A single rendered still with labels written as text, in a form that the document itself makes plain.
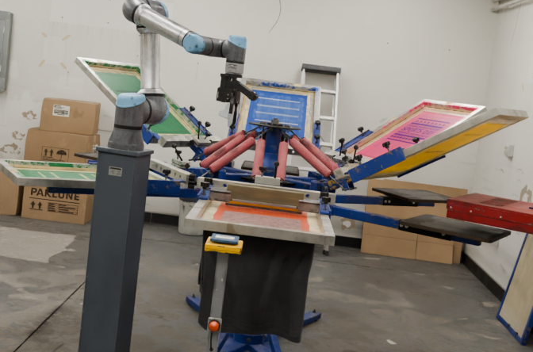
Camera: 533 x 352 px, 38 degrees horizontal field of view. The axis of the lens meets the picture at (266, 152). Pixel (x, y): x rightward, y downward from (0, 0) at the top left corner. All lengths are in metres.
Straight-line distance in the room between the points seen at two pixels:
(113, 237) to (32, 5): 5.07
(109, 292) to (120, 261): 0.14
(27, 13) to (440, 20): 4.06
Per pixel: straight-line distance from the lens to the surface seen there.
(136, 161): 3.21
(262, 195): 3.57
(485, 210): 3.71
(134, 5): 3.27
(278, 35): 7.69
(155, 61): 3.37
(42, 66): 8.04
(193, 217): 3.04
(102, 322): 3.38
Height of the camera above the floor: 1.55
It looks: 5 degrees down
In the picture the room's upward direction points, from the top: 7 degrees clockwise
